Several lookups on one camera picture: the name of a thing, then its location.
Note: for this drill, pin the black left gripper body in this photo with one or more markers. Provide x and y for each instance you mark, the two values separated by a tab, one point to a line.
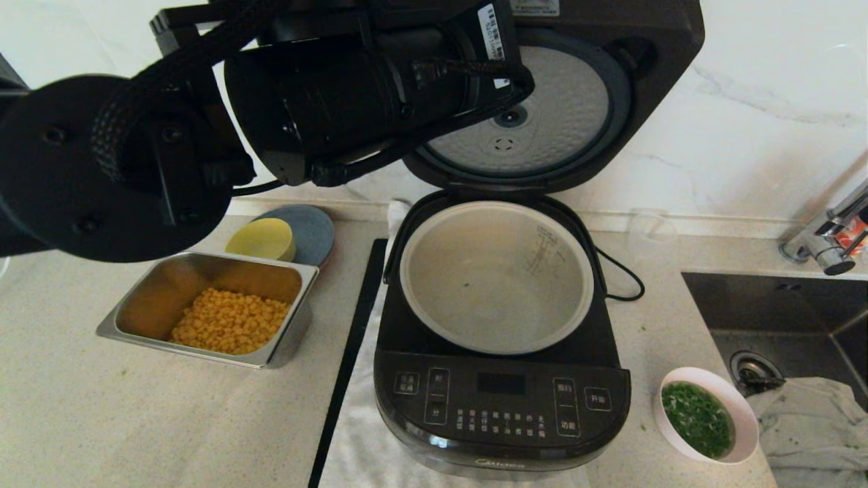
502	68

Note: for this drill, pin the black rice cooker lid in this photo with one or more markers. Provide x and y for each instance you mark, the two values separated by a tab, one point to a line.
668	54

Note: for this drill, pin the chopped green vegetables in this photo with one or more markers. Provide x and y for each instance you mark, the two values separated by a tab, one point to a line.
698	420

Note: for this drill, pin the white round bowl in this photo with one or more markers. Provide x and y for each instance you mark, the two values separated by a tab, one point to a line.
742	410

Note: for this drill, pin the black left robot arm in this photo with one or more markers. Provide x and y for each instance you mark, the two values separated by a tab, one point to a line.
305	95

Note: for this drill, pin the grey inner pot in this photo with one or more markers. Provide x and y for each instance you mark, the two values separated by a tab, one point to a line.
495	278

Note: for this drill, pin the yellow small bowl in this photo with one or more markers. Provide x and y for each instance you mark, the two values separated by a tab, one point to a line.
261	238

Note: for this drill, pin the black rice cooker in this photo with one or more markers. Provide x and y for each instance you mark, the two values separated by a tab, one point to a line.
502	407

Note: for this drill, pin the white towel under cooker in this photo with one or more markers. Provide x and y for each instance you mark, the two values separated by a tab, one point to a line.
352	440

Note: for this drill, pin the clear glass cup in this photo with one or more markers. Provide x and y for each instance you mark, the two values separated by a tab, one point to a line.
651	234

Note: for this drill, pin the blue-grey round plate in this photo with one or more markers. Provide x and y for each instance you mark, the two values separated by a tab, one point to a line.
315	234

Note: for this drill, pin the stainless steel sink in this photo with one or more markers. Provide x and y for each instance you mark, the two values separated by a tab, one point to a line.
773	312

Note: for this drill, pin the chrome faucet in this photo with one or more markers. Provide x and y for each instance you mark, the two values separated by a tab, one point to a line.
824	245

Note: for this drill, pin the yellow corn kernels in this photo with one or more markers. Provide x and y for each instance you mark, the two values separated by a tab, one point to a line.
230	322

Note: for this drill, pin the red-orange small item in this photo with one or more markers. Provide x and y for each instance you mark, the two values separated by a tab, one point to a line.
851	237

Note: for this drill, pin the metal sink drain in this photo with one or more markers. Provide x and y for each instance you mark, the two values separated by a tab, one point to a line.
749	369

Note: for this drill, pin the stainless steel tray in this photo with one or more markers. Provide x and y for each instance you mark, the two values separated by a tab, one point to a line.
156	298

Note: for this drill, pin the white crumpled cloth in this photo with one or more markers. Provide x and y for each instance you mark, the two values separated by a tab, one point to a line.
814	434

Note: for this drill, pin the black wall socket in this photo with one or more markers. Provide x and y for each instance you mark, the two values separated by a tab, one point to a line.
10	74

